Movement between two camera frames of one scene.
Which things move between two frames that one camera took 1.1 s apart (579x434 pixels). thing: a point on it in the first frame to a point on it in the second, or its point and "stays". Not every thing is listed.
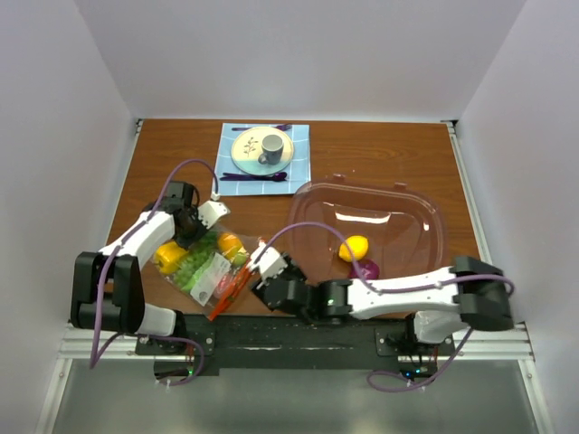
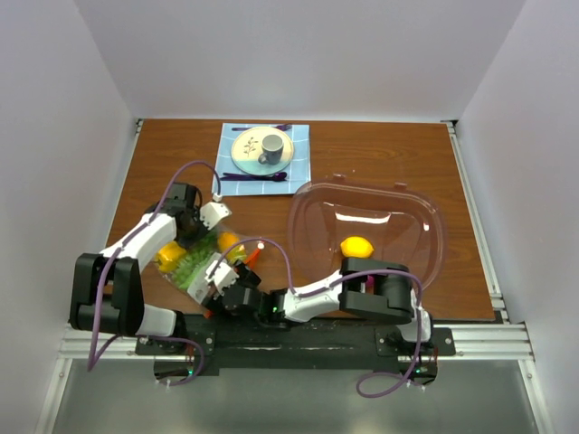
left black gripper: x=185 y=243 stays
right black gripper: x=293 y=269 to x=247 y=278
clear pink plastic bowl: x=403 y=228 stays
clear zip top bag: x=209 y=269 stays
